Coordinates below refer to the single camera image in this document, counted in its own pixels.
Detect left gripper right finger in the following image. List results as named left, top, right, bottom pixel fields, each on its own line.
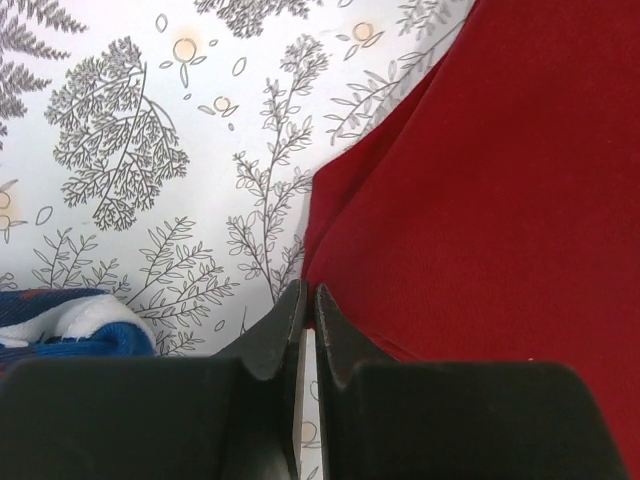
left=314, top=286, right=628, bottom=479

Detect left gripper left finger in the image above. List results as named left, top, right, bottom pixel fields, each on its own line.
left=1, top=280, right=307, bottom=479

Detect blue patterned trousers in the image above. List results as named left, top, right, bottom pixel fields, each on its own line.
left=1, top=288, right=155, bottom=373

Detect red garment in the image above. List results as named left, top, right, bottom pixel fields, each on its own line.
left=302, top=1, right=639, bottom=478

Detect floral table mat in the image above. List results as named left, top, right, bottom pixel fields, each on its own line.
left=1, top=1, right=473, bottom=479

